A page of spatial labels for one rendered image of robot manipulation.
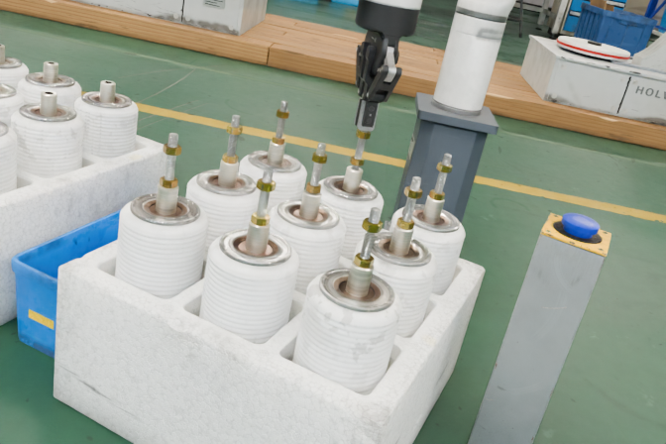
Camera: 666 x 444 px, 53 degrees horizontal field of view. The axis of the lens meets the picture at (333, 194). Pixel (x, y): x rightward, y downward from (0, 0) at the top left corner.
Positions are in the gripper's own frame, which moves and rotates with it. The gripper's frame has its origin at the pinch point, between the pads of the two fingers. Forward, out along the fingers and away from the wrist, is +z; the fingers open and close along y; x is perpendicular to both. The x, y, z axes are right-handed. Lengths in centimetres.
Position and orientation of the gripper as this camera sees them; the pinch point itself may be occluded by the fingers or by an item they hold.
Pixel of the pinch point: (366, 114)
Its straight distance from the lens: 86.3
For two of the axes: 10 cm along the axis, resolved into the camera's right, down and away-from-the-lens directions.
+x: -9.6, -0.8, -2.7
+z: -1.8, 9.1, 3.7
